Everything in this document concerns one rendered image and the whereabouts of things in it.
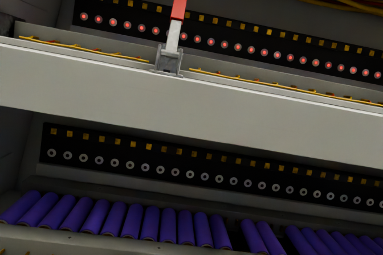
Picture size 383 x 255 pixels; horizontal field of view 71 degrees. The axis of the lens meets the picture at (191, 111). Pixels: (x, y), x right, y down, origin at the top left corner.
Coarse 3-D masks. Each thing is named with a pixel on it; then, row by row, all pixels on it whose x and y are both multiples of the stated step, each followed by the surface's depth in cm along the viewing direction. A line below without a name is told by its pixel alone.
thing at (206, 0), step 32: (64, 0) 41; (160, 0) 43; (192, 0) 43; (224, 0) 44; (256, 0) 44; (288, 0) 45; (320, 32) 45; (352, 32) 46; (32, 128) 38; (96, 128) 39; (128, 128) 39; (32, 160) 37; (288, 160) 42; (320, 160) 42
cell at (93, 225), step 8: (104, 200) 33; (96, 208) 31; (104, 208) 31; (88, 216) 29; (96, 216) 29; (104, 216) 30; (88, 224) 28; (96, 224) 28; (80, 232) 27; (96, 232) 27
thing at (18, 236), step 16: (0, 224) 25; (0, 240) 23; (16, 240) 23; (32, 240) 23; (48, 240) 24; (64, 240) 24; (80, 240) 24; (96, 240) 25; (112, 240) 25; (128, 240) 26; (144, 240) 26
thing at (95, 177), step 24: (0, 168) 32; (48, 168) 35; (72, 168) 35; (0, 192) 33; (168, 192) 36; (192, 192) 37; (216, 192) 37; (240, 192) 38; (336, 216) 39; (360, 216) 39
